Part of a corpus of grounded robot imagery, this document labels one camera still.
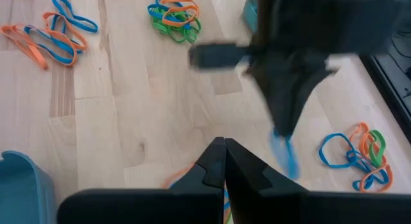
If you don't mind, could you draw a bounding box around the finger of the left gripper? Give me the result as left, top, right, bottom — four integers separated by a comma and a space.
245, 52, 290, 137
284, 52, 338, 137

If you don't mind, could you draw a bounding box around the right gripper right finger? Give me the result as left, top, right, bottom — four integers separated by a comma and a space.
224, 138, 411, 224

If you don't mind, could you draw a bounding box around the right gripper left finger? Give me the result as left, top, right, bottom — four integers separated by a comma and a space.
57, 137, 227, 224

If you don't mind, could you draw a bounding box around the light teal plastic basket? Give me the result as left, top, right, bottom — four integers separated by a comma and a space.
240, 0, 259, 34

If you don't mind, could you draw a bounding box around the dark teal plastic basket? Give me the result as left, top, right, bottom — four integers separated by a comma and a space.
0, 150, 60, 224

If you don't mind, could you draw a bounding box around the black metal table frame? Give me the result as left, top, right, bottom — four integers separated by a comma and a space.
359, 53, 411, 144

